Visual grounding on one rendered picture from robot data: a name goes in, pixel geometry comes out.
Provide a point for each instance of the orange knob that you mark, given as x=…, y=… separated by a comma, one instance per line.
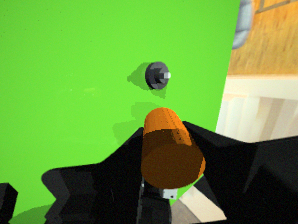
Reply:
x=170, y=157

